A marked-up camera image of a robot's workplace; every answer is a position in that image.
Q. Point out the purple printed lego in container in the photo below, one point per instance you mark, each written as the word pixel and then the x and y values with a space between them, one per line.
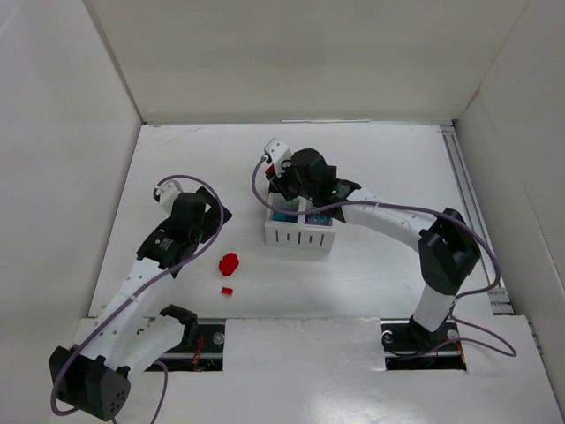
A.
pixel 318 220

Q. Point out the white two-compartment container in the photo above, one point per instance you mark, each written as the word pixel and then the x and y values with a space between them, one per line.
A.
pixel 297 236

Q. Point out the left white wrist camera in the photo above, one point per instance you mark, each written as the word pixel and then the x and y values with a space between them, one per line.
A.
pixel 166 194

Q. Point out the teal long lego brick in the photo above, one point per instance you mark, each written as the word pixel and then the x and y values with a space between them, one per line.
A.
pixel 283 218

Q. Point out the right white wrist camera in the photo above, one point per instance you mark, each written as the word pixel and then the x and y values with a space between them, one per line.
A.
pixel 277 153

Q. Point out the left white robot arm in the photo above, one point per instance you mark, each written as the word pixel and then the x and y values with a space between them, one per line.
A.
pixel 95 375

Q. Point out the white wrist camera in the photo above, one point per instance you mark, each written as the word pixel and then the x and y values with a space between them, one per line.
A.
pixel 166 194
pixel 277 153

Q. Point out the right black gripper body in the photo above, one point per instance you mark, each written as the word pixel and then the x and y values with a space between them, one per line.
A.
pixel 282 186

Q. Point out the aluminium rail on right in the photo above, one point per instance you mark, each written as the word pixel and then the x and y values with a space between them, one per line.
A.
pixel 498 296

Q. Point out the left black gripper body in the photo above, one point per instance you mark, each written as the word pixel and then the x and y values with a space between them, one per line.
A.
pixel 212 205

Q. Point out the red heart-shaped lego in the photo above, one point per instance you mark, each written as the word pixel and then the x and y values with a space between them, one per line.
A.
pixel 228 264

